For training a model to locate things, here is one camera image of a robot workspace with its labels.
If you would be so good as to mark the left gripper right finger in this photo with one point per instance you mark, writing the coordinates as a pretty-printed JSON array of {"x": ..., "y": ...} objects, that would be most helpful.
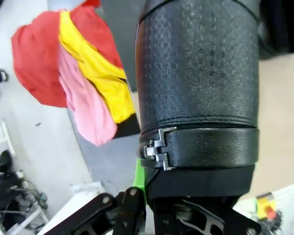
[{"x": 210, "y": 222}]

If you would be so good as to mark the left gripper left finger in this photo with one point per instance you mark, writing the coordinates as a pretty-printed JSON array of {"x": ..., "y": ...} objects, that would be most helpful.
[{"x": 127, "y": 215}]

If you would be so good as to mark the black leather buckle shoe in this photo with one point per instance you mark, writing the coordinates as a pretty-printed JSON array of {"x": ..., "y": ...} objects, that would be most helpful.
[{"x": 198, "y": 73}]

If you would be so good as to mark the pink cloth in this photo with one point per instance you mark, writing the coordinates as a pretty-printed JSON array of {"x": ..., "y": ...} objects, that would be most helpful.
[{"x": 88, "y": 110}]

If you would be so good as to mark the yellow cloth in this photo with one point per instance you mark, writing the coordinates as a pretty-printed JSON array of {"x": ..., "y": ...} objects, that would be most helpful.
[{"x": 100, "y": 73}]

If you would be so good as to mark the white metal rack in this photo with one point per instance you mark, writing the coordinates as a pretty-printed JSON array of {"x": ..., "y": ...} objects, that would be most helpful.
[{"x": 2, "y": 137}]

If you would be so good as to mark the red cloth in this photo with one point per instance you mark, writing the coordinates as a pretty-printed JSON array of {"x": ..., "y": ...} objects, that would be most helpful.
[{"x": 34, "y": 61}]

